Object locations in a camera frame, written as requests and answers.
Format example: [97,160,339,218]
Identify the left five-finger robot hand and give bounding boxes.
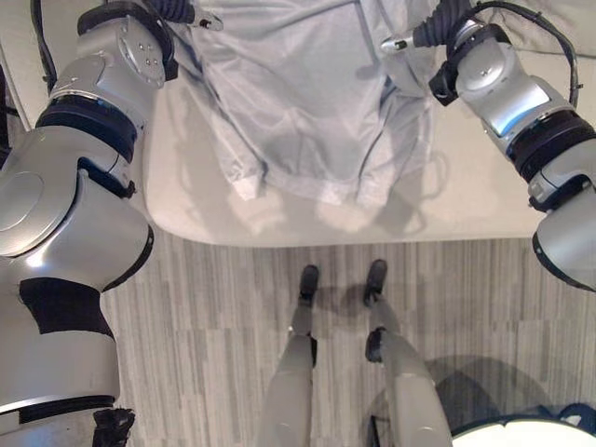
[149,0,224,33]

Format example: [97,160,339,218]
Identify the dark robot foot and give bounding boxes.
[299,264,321,306]
[362,259,389,307]

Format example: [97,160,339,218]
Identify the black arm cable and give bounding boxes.
[29,0,60,92]
[467,0,586,111]

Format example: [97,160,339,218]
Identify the dark left robot foot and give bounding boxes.
[299,264,321,306]

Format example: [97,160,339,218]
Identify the silver left robot leg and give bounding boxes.
[257,297,319,447]

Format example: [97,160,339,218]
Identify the cream sofa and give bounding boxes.
[0,0,596,249]

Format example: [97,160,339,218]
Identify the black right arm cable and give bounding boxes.
[467,0,586,111]

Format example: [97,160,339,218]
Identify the blue fabric item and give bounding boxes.
[535,402,596,426]

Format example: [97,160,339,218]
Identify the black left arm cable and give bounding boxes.
[29,0,60,92]

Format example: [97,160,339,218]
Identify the right five-finger robot hand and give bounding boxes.
[380,0,472,54]

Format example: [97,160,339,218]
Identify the light grey hooded sweatshirt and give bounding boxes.
[176,0,449,210]

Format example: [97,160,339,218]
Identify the dark right robot foot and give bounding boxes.
[362,259,389,307]

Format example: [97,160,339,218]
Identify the white round object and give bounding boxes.
[450,415,596,447]

